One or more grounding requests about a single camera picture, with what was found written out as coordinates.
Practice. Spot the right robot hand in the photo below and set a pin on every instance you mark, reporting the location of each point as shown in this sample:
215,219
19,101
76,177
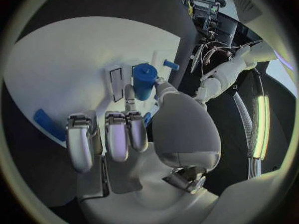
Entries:
184,127

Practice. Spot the white task board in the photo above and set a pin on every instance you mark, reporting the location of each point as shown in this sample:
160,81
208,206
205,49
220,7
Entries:
70,63

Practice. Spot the black equipment rack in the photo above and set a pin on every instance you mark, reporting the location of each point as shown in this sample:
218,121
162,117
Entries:
205,13

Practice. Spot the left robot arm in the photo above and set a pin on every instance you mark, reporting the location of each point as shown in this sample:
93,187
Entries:
230,69

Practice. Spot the blue peg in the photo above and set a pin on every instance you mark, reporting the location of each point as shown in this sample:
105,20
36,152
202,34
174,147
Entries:
171,64

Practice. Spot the large blue cylinder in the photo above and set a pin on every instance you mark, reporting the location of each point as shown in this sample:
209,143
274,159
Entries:
143,78

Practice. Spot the small blue plug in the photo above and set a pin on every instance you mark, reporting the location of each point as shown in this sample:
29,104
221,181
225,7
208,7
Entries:
147,118

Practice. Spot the long blue block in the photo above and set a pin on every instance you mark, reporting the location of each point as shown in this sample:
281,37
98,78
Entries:
48,124

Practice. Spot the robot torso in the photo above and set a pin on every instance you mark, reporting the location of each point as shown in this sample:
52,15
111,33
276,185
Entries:
275,127

